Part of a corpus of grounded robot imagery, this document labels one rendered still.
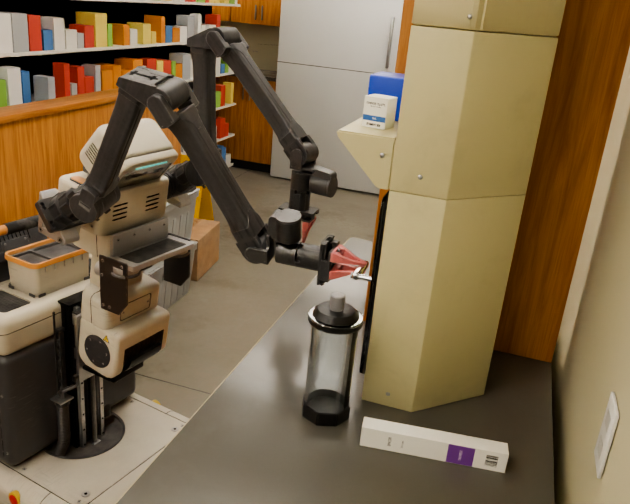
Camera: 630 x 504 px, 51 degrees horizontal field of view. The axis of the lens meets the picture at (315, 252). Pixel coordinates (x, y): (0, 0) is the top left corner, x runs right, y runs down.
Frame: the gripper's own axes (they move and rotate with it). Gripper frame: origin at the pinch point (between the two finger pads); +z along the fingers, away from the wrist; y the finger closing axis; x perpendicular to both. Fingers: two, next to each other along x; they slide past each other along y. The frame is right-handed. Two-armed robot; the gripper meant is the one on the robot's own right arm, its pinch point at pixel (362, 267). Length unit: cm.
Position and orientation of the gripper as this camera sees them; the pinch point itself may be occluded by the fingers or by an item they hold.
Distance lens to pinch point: 145.0
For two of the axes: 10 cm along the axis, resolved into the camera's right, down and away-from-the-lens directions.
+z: 9.5, 1.9, -2.6
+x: 3.1, -3.2, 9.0
